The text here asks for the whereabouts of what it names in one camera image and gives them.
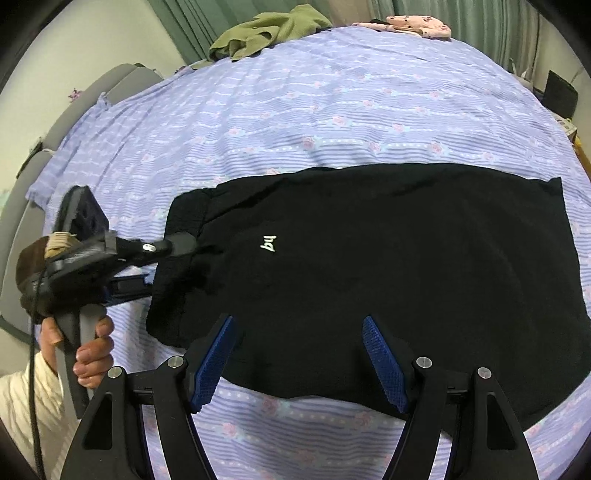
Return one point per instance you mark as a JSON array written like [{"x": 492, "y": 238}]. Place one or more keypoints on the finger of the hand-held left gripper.
[
  {"x": 131, "y": 288},
  {"x": 157, "y": 248}
]

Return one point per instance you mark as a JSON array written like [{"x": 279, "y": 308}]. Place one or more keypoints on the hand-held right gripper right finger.
[{"x": 385, "y": 364}]

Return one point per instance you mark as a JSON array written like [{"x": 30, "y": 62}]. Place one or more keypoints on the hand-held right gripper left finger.
[{"x": 212, "y": 360}]

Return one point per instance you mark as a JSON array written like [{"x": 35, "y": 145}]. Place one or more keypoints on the black pants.
[{"x": 369, "y": 286}]

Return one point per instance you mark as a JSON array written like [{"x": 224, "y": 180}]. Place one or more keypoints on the person's left forearm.
[{"x": 32, "y": 420}]

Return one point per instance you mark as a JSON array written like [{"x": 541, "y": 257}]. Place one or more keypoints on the person's left hand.
[{"x": 94, "y": 357}]

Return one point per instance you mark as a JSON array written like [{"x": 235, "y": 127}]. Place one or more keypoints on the brown folded garment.
[{"x": 30, "y": 270}]

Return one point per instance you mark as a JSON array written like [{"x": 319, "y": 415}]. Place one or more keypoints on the purple striped pillow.
[{"x": 92, "y": 152}]

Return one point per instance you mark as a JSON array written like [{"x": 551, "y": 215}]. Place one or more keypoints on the grey padded headboard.
[{"x": 27, "y": 161}]

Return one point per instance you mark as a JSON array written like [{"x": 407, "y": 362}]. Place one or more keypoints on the small purple toy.
[{"x": 74, "y": 94}]

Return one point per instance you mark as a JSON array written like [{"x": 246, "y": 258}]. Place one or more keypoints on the bed with purple sheet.
[{"x": 323, "y": 115}]

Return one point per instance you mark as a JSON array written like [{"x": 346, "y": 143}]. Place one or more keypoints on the green crumpled cloth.
[{"x": 272, "y": 30}]

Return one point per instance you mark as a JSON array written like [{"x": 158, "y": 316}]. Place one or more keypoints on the white paper bag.
[{"x": 519, "y": 71}]

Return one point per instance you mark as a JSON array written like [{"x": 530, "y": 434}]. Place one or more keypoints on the pink patterned cloth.
[{"x": 406, "y": 26}]

